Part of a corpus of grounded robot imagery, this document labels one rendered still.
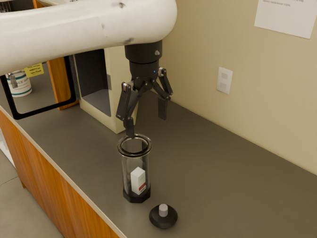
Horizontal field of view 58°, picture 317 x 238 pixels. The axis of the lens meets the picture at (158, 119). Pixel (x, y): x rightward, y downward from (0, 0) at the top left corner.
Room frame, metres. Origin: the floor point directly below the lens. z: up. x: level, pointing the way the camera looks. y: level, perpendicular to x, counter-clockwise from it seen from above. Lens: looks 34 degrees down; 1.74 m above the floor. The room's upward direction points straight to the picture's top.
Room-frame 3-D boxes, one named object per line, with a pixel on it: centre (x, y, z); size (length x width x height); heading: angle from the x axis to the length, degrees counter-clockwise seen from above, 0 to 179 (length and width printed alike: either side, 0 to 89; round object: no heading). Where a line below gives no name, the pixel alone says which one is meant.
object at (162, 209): (0.60, -0.02, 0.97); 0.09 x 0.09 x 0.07
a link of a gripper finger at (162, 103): (0.73, -0.01, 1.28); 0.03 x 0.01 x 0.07; 44
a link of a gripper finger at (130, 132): (0.65, 0.08, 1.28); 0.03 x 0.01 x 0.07; 44
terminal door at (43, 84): (1.19, 0.54, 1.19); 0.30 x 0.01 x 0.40; 126
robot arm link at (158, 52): (0.69, 0.04, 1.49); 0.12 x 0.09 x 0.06; 44
